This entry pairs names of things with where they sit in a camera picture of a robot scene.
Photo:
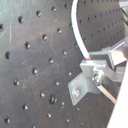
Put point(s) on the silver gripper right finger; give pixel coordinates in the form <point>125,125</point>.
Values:
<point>114,55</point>

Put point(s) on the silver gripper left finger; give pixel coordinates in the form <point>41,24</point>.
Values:
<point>95,71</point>

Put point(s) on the grey metal cable clip bracket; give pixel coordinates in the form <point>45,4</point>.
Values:
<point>80,86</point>

